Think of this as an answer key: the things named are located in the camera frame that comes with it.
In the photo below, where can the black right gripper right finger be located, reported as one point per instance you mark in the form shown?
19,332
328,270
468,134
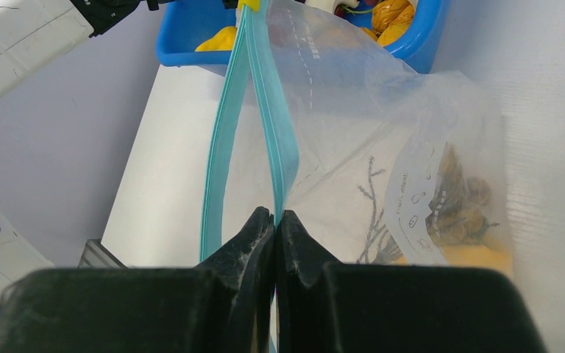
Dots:
325,305

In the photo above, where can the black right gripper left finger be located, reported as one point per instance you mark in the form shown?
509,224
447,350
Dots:
220,305

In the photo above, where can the yellow bell pepper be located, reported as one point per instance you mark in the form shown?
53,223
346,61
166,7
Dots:
494,255

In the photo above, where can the clear zip top bag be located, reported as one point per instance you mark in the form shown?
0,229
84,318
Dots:
307,98

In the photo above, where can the dried brown grape bunch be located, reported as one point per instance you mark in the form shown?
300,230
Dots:
410,232

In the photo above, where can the blue plastic bin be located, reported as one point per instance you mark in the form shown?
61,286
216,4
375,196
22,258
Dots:
187,24

